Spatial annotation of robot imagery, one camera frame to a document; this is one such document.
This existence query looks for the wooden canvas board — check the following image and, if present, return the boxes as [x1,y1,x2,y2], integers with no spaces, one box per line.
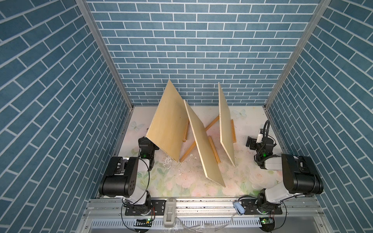
[184,101,225,187]
[146,80,188,162]
[218,83,236,167]

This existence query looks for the wooden easel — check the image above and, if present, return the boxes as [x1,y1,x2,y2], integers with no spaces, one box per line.
[231,119,237,143]
[179,115,221,164]
[182,121,189,142]

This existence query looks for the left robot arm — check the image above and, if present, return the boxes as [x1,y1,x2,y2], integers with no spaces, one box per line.
[99,137,159,215]

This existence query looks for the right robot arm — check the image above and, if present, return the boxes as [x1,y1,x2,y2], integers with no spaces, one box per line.
[246,135,324,214]

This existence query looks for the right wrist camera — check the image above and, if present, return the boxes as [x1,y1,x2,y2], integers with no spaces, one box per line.
[256,129,264,144]

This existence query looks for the right black corrugated cable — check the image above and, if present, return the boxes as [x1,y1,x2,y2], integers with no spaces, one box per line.
[262,119,271,140]

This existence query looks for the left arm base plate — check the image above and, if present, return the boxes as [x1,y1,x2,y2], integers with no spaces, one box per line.
[124,199,166,216]

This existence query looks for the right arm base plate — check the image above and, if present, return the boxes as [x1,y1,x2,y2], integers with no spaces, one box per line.
[240,199,283,215]

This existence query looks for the grey rail handle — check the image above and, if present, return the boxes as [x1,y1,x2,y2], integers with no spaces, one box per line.
[163,199,176,228]

